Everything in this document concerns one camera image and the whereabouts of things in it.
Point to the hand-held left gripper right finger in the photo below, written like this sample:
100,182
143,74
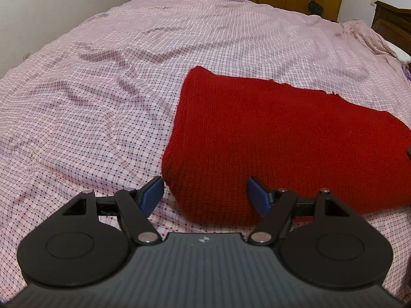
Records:
258,197

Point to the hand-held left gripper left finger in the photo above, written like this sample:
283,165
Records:
152,195

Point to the red knitted sweater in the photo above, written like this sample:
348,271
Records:
257,134

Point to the white pillow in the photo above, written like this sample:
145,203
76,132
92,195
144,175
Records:
401,53

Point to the pink checked bedsheet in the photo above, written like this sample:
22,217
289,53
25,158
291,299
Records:
96,102

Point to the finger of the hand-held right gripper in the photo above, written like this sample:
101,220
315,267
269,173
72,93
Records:
409,152

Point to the wooden headboard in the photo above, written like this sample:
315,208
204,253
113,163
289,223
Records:
390,22

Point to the small black bag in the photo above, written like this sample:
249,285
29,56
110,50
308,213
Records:
316,7

